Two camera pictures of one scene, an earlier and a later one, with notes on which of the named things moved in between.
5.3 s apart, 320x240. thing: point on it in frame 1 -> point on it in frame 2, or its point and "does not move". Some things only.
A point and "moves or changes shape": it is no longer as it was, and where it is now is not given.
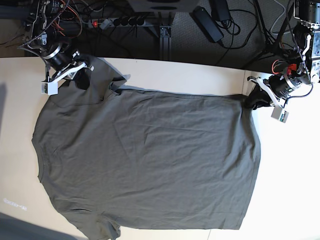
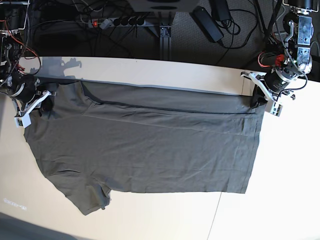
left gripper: [67, 62] -> [26, 91]
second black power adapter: [220, 10] does not move
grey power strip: [106, 23] does not move
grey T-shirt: [109, 158] moves or changes shape
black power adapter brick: [207, 23] does not move
